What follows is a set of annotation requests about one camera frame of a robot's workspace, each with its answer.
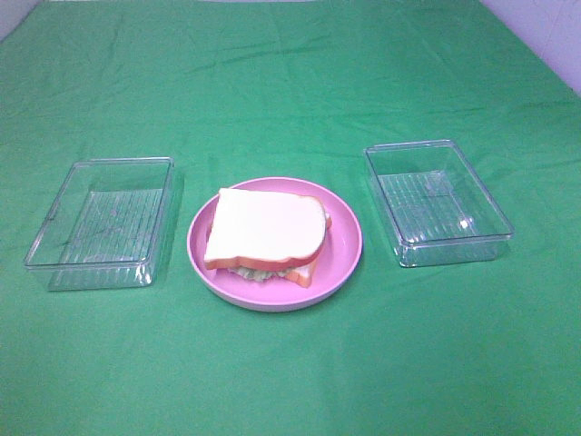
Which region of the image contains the bread slice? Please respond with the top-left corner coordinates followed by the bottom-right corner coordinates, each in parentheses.
top-left (203, 188), bottom-right (330, 272)
top-left (217, 211), bottom-right (333, 289)

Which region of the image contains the green lettuce leaf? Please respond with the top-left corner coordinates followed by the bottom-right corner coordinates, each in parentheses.
top-left (228, 266), bottom-right (291, 282)

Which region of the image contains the pink round plate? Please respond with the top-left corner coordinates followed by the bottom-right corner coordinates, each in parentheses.
top-left (187, 176), bottom-right (363, 312)

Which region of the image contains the green tablecloth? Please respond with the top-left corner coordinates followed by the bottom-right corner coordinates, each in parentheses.
top-left (1, 1), bottom-right (580, 435)

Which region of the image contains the right clear plastic tray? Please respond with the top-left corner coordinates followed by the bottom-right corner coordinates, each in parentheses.
top-left (364, 139), bottom-right (514, 267)

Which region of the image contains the clear plastic tray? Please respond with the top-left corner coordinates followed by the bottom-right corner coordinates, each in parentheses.
top-left (364, 139), bottom-right (514, 267)
top-left (24, 157), bottom-right (174, 292)

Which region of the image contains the left clear plastic tray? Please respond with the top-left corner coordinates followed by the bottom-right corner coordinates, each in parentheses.
top-left (24, 157), bottom-right (174, 292)

